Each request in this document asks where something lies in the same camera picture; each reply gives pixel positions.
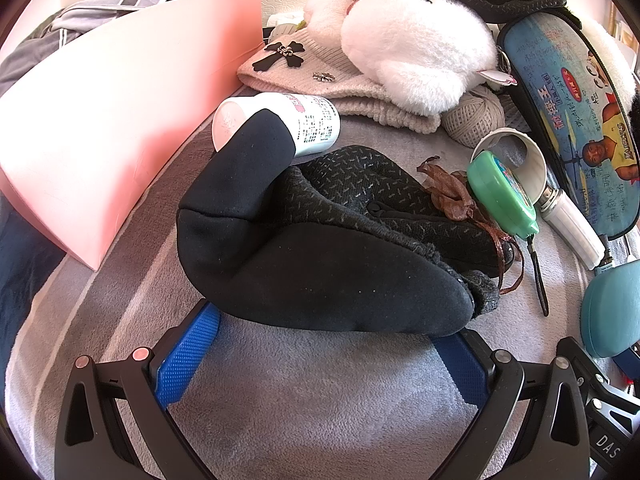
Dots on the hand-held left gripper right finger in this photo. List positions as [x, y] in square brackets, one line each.
[465, 370]

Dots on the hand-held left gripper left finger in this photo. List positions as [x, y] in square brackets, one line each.
[187, 355]

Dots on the pink container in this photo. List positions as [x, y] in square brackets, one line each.
[110, 125]

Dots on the large white plush toy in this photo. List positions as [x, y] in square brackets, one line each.
[420, 45]

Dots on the teal oval case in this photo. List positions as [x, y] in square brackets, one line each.
[612, 310]

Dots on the grey striped blanket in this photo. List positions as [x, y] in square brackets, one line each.
[325, 410]

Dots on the green round case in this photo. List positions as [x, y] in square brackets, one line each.
[500, 195]

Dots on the small white spray bottle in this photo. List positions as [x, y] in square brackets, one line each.
[570, 225]

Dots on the brown ribbon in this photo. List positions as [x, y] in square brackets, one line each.
[450, 190]

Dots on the white round cup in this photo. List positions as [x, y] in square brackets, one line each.
[532, 165]

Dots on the ball of twine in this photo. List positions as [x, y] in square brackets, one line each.
[475, 115]

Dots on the white plastic bottle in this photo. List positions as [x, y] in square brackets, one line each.
[315, 125]

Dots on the printed pencil case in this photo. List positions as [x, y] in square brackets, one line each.
[560, 110]

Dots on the beige knit hat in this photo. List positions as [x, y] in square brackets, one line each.
[310, 75]

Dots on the grey striped clothing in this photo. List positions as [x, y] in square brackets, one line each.
[60, 25]

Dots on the small white plush toy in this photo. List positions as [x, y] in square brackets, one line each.
[325, 15]

